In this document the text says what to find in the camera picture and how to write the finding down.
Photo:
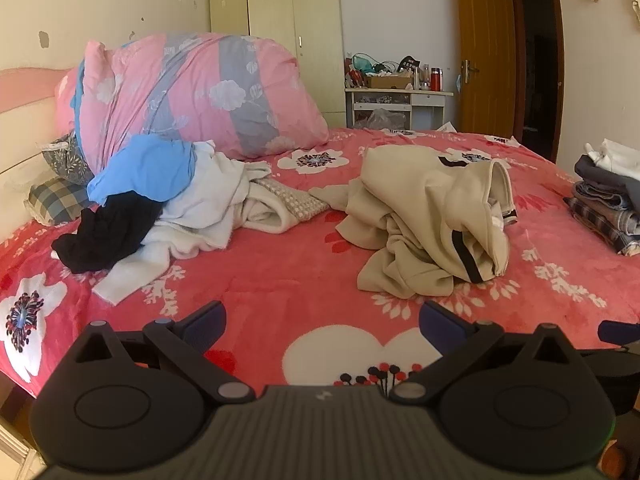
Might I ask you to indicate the blue garment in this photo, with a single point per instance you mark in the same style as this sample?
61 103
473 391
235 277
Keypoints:
145 165

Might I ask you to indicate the white paper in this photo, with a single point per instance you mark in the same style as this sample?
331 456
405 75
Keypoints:
446 126

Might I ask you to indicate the beige hoodie with black stripes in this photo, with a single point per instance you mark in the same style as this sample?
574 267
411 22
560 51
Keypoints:
415 200

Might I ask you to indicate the folded blue jeans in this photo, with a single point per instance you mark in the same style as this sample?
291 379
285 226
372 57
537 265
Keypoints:
605 197

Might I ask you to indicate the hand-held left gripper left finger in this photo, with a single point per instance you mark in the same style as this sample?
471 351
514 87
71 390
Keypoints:
210 317

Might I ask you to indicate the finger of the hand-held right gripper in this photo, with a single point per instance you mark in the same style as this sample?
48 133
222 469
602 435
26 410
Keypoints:
617 332

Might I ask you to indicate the wooden door frame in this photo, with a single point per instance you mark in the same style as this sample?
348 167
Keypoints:
559 60

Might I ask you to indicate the beige knit sweater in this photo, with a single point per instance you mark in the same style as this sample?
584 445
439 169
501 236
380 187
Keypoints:
295 200

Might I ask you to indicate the teal item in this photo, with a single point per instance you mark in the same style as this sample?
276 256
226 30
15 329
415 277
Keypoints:
362 62

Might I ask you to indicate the grey floral pillow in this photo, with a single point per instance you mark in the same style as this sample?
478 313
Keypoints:
67 160

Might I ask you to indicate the pink cream headboard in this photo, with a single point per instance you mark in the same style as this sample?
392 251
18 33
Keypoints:
25 110

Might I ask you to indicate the clear plastic bag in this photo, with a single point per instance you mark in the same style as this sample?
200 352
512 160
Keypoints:
385 120

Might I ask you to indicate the pink grey floral quilt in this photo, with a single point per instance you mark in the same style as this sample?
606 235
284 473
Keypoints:
200 95

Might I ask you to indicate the cardboard box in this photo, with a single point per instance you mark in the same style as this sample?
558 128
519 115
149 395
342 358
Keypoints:
390 81

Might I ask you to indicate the red bottle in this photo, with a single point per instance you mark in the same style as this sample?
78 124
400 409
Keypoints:
436 80

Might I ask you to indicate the white folded garment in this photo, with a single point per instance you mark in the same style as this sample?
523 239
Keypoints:
617 157

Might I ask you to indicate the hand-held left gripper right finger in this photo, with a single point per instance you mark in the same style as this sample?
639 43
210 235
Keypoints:
440 320

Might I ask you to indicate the cream wardrobe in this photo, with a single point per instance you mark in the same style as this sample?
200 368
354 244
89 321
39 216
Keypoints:
295 15

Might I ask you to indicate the red floral bed blanket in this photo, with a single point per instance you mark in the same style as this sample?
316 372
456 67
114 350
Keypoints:
280 270

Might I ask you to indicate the black garment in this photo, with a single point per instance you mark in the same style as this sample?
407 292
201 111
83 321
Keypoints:
105 235

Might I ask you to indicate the wooden door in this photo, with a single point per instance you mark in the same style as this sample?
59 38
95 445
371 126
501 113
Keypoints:
485 35

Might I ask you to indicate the clear bottle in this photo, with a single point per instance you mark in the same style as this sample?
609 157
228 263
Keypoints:
425 79

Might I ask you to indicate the steel bottle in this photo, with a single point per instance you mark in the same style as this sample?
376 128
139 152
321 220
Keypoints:
417 80

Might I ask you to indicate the white crumpled garment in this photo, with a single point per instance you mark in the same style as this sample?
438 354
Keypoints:
200 195

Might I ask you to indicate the white desk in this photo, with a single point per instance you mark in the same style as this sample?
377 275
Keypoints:
430 101

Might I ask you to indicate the plaid pillow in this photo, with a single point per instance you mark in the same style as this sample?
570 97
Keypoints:
55 197

